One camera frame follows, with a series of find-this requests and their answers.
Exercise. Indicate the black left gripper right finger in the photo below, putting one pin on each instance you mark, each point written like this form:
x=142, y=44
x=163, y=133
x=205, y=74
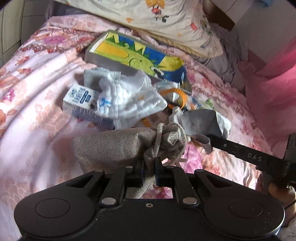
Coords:
x=176, y=179

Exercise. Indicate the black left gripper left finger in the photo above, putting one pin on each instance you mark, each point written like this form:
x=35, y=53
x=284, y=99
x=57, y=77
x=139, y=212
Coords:
x=122, y=179

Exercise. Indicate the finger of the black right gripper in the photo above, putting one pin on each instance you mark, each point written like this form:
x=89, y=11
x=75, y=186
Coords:
x=260, y=159

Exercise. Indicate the beige linen drawstring pouch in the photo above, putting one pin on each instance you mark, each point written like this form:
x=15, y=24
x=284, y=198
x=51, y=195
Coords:
x=115, y=149

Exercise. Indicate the grey cloth piece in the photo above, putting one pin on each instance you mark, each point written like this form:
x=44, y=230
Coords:
x=200, y=123

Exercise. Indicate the white quilted cloth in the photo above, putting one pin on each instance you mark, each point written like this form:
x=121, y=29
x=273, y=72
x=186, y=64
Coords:
x=125, y=99

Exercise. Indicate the person's right hand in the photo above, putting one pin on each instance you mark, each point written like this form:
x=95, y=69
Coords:
x=286, y=195

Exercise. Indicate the pink curtain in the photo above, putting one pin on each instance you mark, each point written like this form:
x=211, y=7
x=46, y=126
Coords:
x=271, y=95

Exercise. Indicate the colourful patterned cloth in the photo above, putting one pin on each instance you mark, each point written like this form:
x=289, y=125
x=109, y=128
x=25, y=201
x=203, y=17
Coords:
x=193, y=104

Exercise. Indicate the pink floral bed sheet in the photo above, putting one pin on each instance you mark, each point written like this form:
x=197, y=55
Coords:
x=36, y=135

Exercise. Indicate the white blue milk carton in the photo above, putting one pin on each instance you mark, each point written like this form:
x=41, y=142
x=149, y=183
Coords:
x=80, y=102

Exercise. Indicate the grey crumpled blanket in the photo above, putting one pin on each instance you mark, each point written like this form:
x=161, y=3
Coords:
x=225, y=66

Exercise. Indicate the Mickey Mouse print pillow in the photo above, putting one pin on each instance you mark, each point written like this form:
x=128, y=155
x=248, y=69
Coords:
x=181, y=24

